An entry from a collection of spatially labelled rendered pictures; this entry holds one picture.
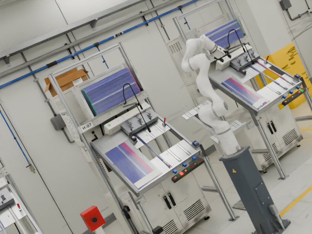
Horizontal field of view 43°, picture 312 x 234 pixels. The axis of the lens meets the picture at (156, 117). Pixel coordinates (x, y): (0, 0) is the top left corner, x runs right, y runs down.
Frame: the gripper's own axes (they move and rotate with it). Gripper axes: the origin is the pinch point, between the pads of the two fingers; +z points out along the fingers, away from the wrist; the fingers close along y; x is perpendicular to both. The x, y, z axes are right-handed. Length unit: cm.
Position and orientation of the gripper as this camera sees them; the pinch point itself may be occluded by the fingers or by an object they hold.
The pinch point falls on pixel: (226, 58)
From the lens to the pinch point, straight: 358.0
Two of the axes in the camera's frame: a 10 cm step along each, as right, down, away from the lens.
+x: -2.5, 8.3, -5.0
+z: 7.7, 4.9, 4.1
